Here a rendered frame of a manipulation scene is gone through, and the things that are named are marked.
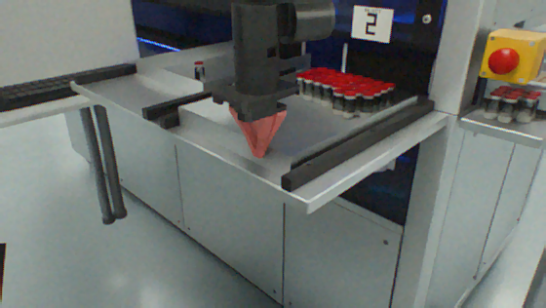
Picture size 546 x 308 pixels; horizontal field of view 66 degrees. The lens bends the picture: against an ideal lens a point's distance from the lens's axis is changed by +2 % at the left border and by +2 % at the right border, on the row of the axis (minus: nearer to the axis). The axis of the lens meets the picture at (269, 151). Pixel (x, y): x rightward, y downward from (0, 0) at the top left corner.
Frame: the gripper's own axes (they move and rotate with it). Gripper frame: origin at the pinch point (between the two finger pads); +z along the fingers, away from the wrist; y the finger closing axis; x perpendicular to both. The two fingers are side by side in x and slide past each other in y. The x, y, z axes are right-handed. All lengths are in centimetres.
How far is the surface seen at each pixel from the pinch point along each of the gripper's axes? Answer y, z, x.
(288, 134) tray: 10.9, 2.3, 4.2
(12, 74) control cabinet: -6, 6, 89
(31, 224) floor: -1, 90, 150
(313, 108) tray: 23.2, 2.2, 8.9
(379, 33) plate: 37.9, -10.1, 5.3
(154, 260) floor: 25, 90, 89
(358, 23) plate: 37.9, -11.4, 10.3
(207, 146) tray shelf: -0.9, 2.5, 10.6
